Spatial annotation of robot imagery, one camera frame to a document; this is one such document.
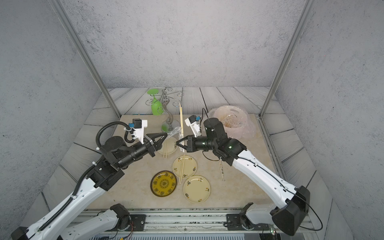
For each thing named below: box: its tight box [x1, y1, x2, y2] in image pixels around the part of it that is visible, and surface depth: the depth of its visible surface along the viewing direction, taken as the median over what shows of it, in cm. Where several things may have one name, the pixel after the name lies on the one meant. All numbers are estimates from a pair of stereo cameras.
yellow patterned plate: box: [150, 170, 177, 197], surface depth 88 cm
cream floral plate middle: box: [172, 155, 198, 179], surface depth 93 cm
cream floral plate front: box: [183, 175, 211, 204], surface depth 85 cm
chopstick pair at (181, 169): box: [178, 153, 186, 185], surface depth 91 cm
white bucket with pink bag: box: [204, 105, 256, 140], surface depth 91 cm
